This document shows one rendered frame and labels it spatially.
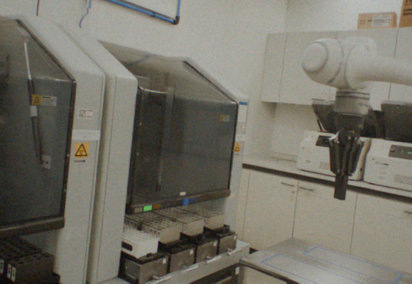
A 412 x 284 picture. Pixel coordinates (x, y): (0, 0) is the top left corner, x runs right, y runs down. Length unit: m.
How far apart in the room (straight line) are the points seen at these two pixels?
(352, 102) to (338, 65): 0.19
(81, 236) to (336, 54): 0.93
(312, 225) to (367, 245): 0.47
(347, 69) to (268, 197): 2.93
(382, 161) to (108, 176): 2.48
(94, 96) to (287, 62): 3.01
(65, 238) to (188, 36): 2.25
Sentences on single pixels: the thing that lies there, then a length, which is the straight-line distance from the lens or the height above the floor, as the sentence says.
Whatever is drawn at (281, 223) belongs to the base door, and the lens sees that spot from 3.81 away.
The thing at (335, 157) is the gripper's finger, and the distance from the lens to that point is 1.14.
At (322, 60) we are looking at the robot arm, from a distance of 0.96.
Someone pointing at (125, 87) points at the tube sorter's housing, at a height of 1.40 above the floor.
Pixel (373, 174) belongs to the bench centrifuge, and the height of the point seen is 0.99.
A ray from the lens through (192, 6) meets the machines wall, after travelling 3.33.
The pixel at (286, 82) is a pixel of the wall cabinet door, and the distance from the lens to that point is 4.08.
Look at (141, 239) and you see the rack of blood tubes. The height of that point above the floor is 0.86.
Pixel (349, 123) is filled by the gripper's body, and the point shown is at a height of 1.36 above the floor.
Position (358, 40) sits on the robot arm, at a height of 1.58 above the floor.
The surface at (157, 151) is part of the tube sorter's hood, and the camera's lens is 1.49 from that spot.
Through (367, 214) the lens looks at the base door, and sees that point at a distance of 3.49.
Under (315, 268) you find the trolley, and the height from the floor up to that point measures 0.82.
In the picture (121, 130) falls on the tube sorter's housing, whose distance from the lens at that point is 1.38.
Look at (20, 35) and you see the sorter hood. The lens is 1.44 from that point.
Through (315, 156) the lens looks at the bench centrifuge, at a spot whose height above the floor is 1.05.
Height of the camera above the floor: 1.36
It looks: 3 degrees down
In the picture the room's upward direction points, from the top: 6 degrees clockwise
